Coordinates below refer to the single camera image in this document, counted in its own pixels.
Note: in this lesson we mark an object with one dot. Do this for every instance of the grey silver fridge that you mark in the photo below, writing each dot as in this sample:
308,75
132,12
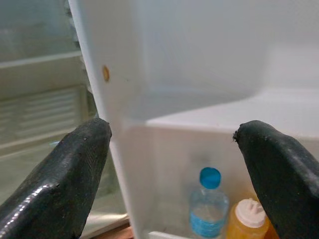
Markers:
37,99

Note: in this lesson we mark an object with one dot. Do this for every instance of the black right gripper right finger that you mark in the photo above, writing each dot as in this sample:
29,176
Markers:
286,179

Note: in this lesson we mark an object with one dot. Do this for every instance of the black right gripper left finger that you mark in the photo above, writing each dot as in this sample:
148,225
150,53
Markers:
57,186

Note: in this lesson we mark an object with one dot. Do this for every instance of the clear water bottle blue cap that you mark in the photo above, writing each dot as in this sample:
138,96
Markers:
208,216

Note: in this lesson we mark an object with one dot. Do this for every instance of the white fridge door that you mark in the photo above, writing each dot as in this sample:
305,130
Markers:
199,62

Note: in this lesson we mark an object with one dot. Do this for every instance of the white door shelf rail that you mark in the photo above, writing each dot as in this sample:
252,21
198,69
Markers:
159,235

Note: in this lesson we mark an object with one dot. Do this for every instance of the orange juice bottle white cap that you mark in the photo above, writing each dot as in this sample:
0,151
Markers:
245,216

